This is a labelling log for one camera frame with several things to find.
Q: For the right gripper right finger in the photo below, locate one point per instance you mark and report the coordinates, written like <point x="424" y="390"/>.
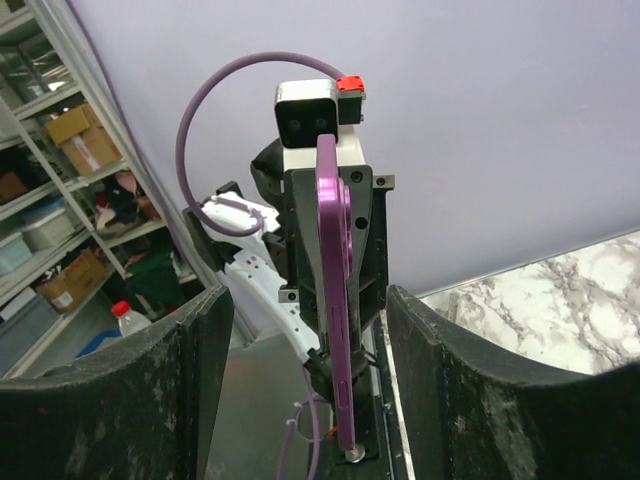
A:
<point x="474" y="410"/>

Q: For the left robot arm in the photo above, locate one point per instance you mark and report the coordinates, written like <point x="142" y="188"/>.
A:
<point x="280" y="264"/>

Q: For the metal storage shelf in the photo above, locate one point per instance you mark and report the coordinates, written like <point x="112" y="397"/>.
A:
<point x="80" y="227"/>

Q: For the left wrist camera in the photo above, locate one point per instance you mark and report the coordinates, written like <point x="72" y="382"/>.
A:
<point x="306" y="109"/>

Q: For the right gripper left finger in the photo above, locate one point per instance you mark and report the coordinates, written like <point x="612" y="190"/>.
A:
<point x="142" y="408"/>

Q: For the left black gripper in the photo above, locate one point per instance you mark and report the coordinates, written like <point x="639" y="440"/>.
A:
<point x="364" y="251"/>

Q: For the plastic water bottle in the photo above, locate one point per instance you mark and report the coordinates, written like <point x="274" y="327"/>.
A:
<point x="129" y="320"/>

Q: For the phone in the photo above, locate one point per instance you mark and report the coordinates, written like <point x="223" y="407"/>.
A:
<point x="333" y="209"/>

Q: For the black mounting rail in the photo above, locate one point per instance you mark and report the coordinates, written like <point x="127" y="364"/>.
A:
<point x="380" y="427"/>

